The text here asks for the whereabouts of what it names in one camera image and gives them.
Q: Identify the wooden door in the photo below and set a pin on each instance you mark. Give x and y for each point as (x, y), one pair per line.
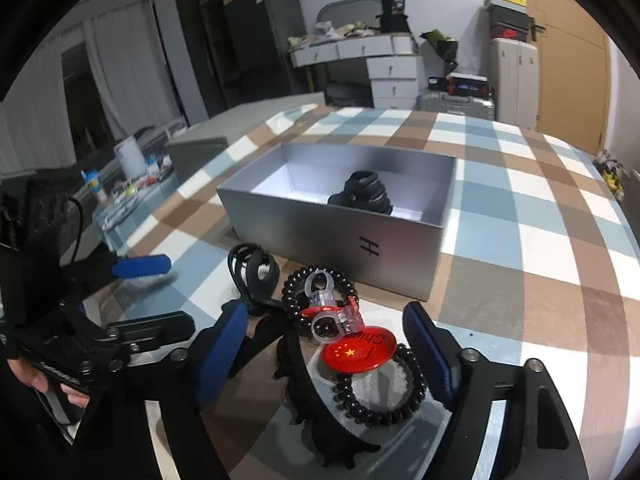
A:
(575, 81)

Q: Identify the silver aluminium suitcase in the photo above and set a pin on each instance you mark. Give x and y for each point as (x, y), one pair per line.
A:
(435, 101)

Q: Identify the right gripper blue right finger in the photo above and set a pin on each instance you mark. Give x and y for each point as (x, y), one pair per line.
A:
(436, 351)

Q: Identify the large black hair claw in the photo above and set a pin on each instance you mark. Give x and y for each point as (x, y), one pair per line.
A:
(363, 190)

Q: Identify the person's left hand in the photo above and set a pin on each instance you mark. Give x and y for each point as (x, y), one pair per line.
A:
(30, 376)

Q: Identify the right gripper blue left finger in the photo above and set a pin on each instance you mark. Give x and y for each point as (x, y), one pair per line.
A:
(214, 351)

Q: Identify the black refrigerator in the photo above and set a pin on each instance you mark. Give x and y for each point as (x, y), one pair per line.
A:
(260, 30)

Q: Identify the red round flag badge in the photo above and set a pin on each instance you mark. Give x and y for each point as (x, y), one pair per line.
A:
(360, 352)

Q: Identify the white dressing desk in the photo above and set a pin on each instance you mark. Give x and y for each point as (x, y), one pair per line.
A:
(395, 68)

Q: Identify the clear plastic hair clip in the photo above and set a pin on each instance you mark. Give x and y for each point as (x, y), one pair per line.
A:
(329, 322)

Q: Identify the grey open cardboard box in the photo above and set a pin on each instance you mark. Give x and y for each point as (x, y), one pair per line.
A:
(280, 200)

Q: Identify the white upright suitcase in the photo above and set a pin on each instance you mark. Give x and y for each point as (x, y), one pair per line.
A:
(514, 76)

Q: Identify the black shoe box stack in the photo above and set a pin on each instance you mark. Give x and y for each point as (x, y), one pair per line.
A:
(505, 23)

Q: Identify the grey bedside cabinet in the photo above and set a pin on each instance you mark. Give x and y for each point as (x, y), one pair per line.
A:
(194, 148)

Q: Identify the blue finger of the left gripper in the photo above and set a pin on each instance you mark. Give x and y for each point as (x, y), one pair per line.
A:
(140, 267)

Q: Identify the red black box on suitcase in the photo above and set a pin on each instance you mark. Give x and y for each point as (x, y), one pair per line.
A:
(458, 84)

